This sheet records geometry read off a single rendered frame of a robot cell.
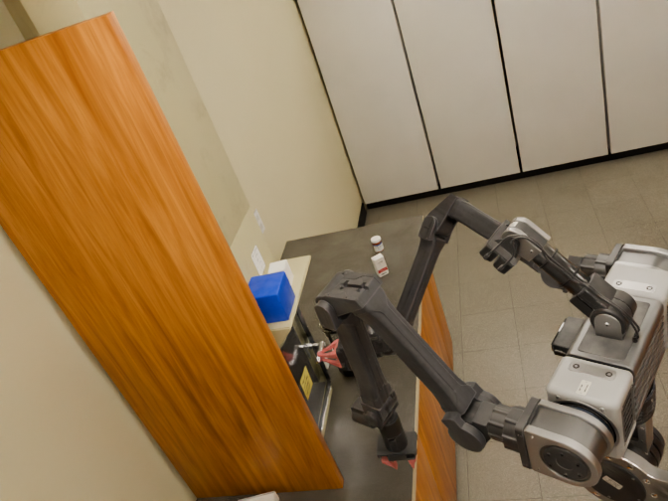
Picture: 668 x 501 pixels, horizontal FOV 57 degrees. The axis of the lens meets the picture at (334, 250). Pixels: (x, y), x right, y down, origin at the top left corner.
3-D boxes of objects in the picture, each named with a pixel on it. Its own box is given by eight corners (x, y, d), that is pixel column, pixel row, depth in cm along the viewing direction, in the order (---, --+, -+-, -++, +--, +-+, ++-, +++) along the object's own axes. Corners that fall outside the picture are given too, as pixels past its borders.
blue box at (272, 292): (253, 326, 162) (241, 300, 157) (262, 301, 170) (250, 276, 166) (288, 320, 159) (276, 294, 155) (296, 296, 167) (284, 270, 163)
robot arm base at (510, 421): (531, 471, 117) (521, 430, 111) (491, 456, 122) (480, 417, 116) (548, 436, 122) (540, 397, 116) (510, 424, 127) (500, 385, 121)
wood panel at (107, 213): (197, 498, 195) (-101, 84, 122) (199, 489, 197) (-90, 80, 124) (342, 488, 181) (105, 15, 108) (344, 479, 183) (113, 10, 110)
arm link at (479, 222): (440, 184, 172) (457, 190, 180) (417, 226, 175) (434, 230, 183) (579, 266, 146) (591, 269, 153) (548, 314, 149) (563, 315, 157)
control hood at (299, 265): (262, 361, 165) (249, 334, 160) (286, 285, 191) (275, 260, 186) (302, 355, 162) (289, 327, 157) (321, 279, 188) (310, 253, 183)
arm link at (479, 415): (493, 428, 118) (505, 407, 120) (446, 413, 124) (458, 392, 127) (502, 455, 123) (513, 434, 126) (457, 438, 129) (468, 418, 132)
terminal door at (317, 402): (314, 454, 188) (267, 363, 167) (329, 380, 212) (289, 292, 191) (317, 454, 188) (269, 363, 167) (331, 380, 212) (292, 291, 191)
